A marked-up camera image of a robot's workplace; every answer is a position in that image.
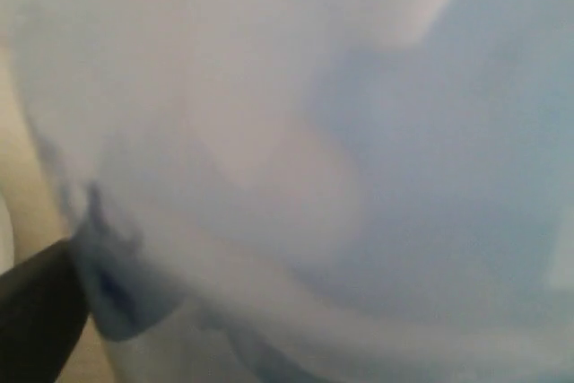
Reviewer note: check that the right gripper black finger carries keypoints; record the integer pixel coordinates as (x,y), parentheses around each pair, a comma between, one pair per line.
(43,314)

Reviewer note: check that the blue soap pump bottle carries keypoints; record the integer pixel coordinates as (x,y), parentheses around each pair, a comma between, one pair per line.
(311,190)

